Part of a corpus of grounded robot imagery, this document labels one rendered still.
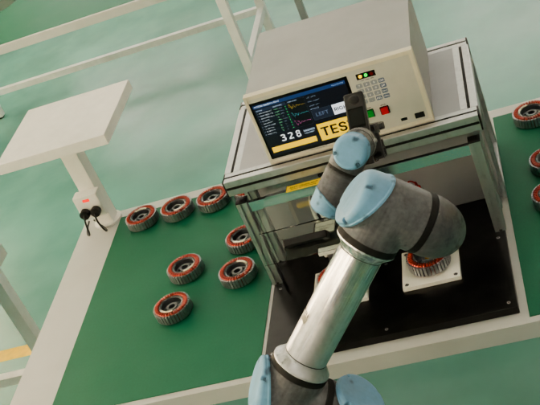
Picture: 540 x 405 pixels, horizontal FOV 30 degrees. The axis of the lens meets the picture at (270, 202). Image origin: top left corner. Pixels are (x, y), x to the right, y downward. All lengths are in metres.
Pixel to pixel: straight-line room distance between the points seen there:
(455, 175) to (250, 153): 0.56
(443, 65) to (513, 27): 2.69
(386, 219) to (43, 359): 1.53
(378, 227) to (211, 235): 1.45
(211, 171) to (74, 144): 2.19
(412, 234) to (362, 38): 0.92
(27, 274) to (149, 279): 2.06
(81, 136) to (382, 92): 0.98
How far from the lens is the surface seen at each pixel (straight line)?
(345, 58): 2.53
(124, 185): 5.43
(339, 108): 2.52
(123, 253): 3.30
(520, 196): 2.82
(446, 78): 2.72
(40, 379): 2.98
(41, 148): 3.10
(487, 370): 3.44
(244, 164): 2.67
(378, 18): 2.68
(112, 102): 3.17
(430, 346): 2.46
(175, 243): 3.21
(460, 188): 2.80
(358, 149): 2.11
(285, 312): 2.68
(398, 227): 1.77
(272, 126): 2.56
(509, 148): 3.04
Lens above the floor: 2.35
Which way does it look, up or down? 30 degrees down
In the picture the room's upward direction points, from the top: 24 degrees counter-clockwise
